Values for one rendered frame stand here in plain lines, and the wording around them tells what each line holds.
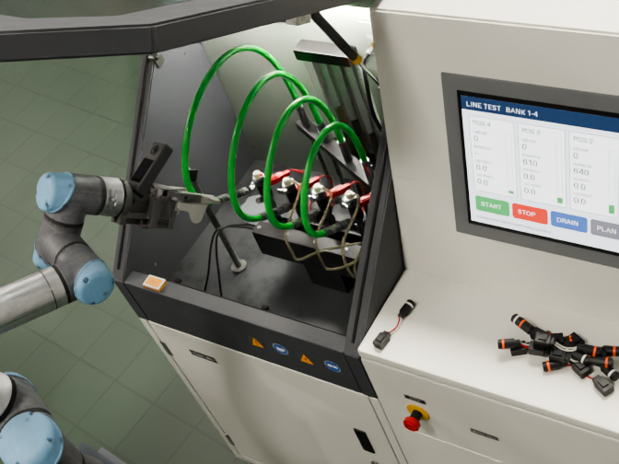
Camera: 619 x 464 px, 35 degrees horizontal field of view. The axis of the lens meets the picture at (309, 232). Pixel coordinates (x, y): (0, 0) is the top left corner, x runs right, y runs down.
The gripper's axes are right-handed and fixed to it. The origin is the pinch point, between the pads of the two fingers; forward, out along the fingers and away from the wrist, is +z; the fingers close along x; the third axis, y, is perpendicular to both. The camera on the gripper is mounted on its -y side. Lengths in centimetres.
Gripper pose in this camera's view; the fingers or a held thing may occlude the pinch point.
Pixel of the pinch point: (205, 194)
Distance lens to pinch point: 205.4
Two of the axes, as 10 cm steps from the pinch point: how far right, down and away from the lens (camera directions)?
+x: 6.2, 2.1, -7.6
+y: -1.7, 9.8, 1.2
